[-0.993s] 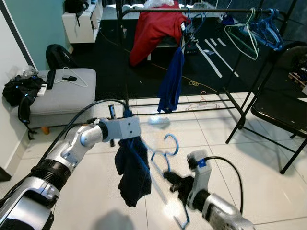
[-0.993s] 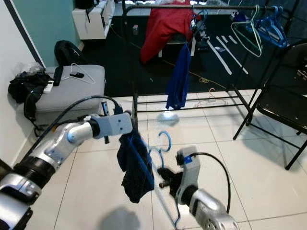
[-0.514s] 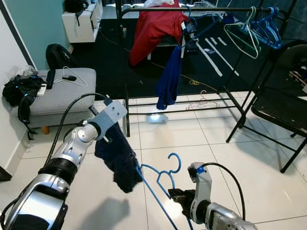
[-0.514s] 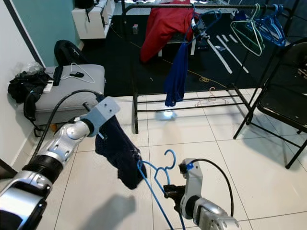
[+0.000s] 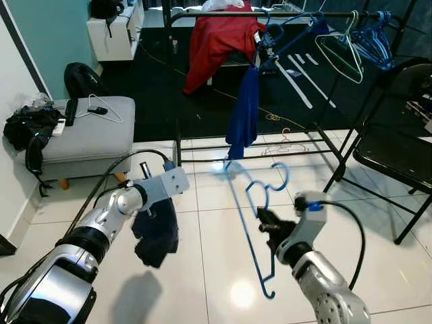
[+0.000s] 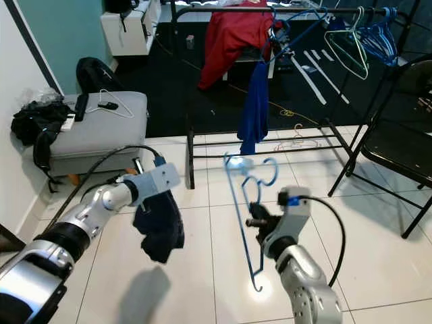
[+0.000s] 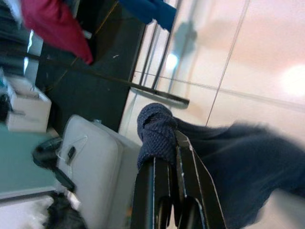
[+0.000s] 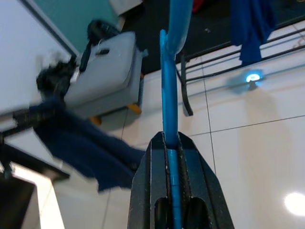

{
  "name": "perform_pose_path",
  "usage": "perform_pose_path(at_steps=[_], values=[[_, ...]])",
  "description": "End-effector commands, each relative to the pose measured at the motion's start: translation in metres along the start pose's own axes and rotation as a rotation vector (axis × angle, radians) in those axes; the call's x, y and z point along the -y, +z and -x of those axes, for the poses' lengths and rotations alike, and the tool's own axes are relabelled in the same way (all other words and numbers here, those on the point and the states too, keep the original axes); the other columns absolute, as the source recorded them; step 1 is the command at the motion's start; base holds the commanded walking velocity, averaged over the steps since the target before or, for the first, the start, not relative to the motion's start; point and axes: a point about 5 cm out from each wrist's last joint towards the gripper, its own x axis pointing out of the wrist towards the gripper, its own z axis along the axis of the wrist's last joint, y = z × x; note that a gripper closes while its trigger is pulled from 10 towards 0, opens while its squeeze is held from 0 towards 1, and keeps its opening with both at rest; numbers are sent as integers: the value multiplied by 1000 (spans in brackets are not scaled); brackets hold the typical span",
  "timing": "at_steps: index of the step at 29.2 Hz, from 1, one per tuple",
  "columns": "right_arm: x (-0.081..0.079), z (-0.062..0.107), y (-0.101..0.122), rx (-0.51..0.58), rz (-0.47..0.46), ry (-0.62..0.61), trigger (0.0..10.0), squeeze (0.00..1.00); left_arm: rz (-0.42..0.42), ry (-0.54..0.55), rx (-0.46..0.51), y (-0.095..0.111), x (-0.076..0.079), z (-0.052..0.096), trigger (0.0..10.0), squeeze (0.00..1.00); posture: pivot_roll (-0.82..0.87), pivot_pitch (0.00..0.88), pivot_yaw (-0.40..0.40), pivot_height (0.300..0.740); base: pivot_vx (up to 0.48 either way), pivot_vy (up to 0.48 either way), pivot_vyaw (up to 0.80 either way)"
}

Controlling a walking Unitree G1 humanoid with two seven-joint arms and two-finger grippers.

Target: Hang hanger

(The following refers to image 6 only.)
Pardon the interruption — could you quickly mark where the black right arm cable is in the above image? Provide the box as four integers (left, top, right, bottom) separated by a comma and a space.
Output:
304, 196, 346, 288

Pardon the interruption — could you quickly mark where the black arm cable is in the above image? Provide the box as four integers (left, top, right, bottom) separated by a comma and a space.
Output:
304, 196, 346, 288
64, 144, 166, 234

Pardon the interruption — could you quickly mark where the black floor carpet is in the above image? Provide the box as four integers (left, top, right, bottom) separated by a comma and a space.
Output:
108, 24, 432, 136

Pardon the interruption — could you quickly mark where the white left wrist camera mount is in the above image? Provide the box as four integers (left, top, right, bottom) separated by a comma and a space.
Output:
127, 162, 182, 207

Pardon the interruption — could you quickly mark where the white shelf unit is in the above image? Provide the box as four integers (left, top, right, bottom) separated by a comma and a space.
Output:
100, 0, 163, 58

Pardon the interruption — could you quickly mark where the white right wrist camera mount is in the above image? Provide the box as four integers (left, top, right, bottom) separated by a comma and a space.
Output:
270, 186, 311, 247

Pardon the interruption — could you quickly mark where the black clothes pile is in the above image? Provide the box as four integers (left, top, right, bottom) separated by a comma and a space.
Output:
10, 91, 72, 193

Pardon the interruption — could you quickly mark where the black folding chair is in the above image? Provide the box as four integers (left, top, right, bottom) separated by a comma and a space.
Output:
327, 57, 432, 240

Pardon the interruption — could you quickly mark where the thin yellow cord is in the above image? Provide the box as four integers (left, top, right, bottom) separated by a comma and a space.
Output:
148, 40, 311, 122

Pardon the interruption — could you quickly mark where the black backpack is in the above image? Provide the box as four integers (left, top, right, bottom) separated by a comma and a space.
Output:
76, 57, 119, 95

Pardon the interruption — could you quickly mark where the pink wire hanger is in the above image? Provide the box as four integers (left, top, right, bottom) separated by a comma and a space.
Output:
273, 123, 321, 153

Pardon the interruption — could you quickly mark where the white flat slat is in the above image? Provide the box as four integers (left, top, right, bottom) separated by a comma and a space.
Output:
290, 53, 328, 105
304, 49, 352, 103

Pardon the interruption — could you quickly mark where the navy polo shirt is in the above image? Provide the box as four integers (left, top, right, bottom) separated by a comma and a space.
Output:
134, 191, 186, 265

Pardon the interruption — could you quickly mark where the white wire hanger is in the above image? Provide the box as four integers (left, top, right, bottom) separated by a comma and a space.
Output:
88, 88, 136, 119

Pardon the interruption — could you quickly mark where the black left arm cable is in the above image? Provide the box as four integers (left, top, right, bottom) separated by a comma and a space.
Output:
64, 144, 166, 234

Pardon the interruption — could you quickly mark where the black remote control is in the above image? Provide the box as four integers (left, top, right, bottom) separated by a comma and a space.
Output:
74, 94, 90, 122

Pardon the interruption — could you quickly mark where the grey upholstered ottoman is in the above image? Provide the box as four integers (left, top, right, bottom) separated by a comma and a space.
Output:
49, 91, 149, 184

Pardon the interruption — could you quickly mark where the red cloth cover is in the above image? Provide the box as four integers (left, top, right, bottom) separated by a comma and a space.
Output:
197, 0, 277, 90

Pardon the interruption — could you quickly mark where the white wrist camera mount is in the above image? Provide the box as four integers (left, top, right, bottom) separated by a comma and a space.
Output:
127, 162, 182, 207
270, 186, 311, 247

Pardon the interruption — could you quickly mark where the black metal clothes rack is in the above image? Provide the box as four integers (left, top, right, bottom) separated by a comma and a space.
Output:
167, 3, 406, 190

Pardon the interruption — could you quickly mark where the royal blue garment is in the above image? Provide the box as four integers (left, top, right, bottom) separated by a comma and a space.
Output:
240, 59, 271, 155

